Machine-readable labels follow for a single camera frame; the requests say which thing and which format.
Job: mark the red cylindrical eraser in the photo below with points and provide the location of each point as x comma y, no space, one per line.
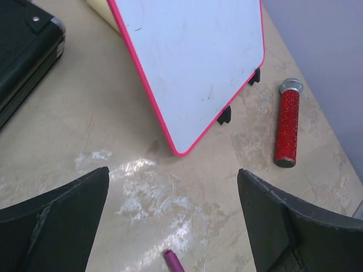
287,126

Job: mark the whiteboard with pink frame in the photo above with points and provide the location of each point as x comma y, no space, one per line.
193,57

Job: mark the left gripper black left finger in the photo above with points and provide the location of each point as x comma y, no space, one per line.
54,231

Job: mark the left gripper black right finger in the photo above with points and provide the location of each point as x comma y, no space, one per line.
287,233

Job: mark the purple marker cap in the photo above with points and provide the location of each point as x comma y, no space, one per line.
172,261

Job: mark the black hard case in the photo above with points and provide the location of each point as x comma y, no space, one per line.
32,41

